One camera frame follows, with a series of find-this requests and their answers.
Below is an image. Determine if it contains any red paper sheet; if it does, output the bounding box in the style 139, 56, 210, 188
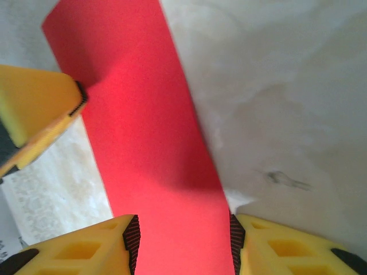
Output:
41, 0, 239, 275

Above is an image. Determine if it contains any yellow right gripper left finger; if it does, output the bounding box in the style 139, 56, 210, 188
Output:
13, 214, 142, 275

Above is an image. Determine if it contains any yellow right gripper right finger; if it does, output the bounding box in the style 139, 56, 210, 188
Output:
229, 213, 367, 275

